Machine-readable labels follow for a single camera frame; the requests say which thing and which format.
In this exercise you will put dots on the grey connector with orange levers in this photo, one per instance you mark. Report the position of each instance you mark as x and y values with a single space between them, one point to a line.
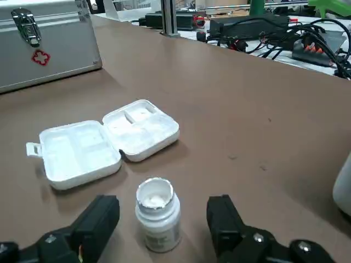
310 53

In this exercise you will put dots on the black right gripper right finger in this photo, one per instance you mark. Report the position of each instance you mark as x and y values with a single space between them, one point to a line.
227 224

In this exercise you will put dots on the aluminium first aid case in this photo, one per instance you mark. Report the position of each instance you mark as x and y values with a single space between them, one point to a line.
55 41

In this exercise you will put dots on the red plug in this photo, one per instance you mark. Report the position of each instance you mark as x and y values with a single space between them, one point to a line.
199 21

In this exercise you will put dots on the long black power brick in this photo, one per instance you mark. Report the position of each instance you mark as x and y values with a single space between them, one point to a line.
246 24

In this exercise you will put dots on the white open pill box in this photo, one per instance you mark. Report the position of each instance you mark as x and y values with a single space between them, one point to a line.
82 153

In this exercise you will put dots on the aluminium frame post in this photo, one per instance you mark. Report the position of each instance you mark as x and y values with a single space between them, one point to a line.
170 16

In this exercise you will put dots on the white bin with open lid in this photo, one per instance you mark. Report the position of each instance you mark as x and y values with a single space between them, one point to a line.
344 186

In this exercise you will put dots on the black power adapter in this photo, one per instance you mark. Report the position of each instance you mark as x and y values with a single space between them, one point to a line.
153 20

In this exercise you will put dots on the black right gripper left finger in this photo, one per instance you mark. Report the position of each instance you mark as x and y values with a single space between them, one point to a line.
93 219

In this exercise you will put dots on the green plastic object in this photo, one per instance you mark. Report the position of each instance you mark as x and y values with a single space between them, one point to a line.
329 5
257 6

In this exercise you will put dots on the white medicine bottle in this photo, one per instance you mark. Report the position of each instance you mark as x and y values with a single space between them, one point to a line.
157 219

